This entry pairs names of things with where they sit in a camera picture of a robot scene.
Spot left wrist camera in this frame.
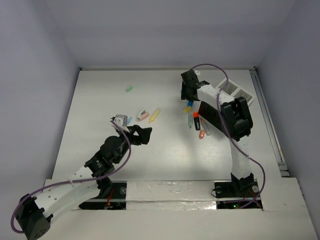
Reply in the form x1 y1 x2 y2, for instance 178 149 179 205
109 114 128 129

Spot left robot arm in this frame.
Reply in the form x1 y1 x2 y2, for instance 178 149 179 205
10 121 153 240

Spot orange black highlighter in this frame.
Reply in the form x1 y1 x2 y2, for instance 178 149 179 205
193 112 201 131

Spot yellow highlighter pen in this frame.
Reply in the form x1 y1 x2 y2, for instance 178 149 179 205
148 107 161 123

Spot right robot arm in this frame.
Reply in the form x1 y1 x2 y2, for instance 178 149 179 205
181 69 254 196

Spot teal highlighter pen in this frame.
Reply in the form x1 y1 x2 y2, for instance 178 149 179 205
188 112 194 128

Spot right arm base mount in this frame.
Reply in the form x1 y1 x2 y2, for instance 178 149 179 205
210 180 263 210

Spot white organizer container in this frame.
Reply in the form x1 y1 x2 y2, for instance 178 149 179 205
215 78 256 106

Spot yellow highlighter cap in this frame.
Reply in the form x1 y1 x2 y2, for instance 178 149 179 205
183 106 192 113

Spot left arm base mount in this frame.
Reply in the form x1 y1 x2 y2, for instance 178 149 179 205
78 181 127 210

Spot clear capped highlighter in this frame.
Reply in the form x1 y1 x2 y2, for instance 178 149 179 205
200 119 211 136

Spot green highlighter cap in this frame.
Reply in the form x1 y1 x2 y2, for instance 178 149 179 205
125 85 133 92

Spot black organizer container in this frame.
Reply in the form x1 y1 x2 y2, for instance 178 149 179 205
198 101 226 134

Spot blue highlighter cap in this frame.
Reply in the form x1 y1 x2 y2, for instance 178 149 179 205
187 101 194 107

